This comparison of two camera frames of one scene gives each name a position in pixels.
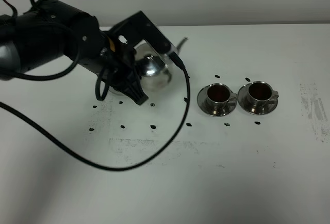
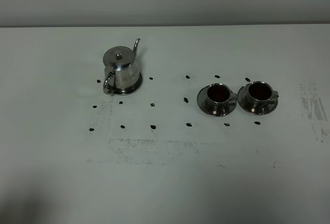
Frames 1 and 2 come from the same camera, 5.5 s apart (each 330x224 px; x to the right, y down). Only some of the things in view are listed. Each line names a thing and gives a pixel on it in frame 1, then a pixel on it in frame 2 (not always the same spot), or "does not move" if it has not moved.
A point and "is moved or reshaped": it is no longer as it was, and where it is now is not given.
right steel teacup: [260, 93] does not move
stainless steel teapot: [159, 72] is moved or reshaped
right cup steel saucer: [244, 102] does not move
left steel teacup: [218, 95] does not move
